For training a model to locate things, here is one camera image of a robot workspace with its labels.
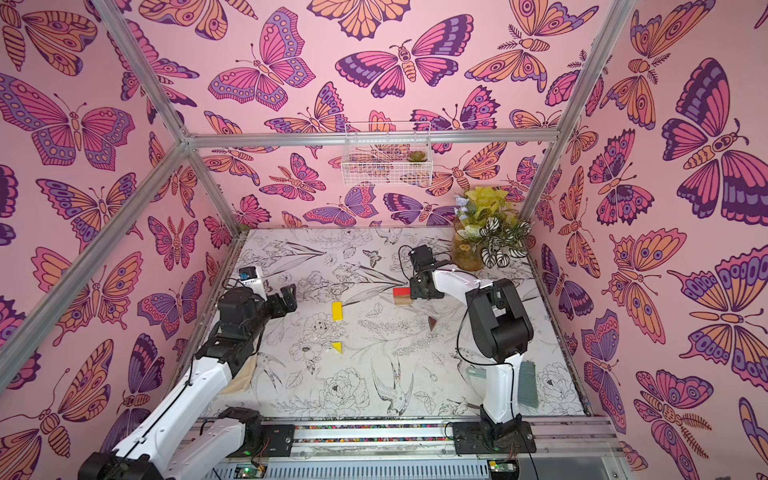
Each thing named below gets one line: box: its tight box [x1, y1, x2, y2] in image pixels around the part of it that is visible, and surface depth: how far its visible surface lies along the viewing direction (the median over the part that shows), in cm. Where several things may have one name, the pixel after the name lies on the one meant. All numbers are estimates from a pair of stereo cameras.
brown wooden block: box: [394, 296, 413, 305], surface depth 101 cm
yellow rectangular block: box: [332, 301, 343, 321], surface depth 99 cm
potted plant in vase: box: [452, 186, 532, 272], surface depth 94 cm
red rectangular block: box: [393, 287, 411, 296], surface depth 105 cm
